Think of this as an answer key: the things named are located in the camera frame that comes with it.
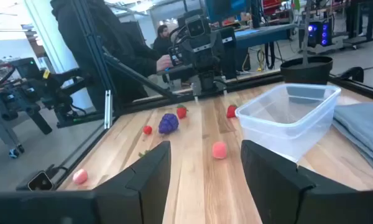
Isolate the black plant pot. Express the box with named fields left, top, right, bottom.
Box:
left=280, top=55, right=334, bottom=85

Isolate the computer desk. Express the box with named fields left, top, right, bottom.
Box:
left=234, top=24, right=298, bottom=71

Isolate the small black table camera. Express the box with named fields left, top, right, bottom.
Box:
left=16, top=170, right=55, bottom=192

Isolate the person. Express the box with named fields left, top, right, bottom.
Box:
left=152, top=24, right=172, bottom=56
left=49, top=0, right=162, bottom=110

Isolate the computer tower with blue lights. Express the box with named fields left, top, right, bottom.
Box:
left=306, top=21, right=333, bottom=47

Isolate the silver aluminium bracket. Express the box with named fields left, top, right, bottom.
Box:
left=104, top=90, right=113, bottom=129

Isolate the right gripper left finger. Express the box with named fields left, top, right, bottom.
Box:
left=93, top=141, right=172, bottom=224

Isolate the black aluminium table frame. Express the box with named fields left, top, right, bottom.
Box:
left=54, top=0, right=373, bottom=191

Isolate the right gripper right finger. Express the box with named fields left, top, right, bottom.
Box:
left=240, top=139, right=357, bottom=224

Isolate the purple toy grape bunch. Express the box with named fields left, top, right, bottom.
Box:
left=158, top=113, right=180, bottom=135

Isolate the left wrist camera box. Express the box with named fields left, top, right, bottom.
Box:
left=185, top=14, right=212, bottom=39

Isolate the operator computer monitor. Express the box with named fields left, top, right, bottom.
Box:
left=205, top=0, right=252, bottom=23

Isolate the person's hand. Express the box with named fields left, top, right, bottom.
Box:
left=156, top=55, right=173, bottom=72

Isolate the pink toy peach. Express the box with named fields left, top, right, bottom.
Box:
left=72, top=169, right=89, bottom=185
left=211, top=141, right=228, bottom=160

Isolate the grey folded cloth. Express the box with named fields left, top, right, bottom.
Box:
left=331, top=102, right=373, bottom=180

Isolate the background black robot station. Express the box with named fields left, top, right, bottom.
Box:
left=0, top=57, right=96, bottom=158

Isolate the clear plastic tupperware container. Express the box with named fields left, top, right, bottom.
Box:
left=235, top=83, right=342, bottom=163

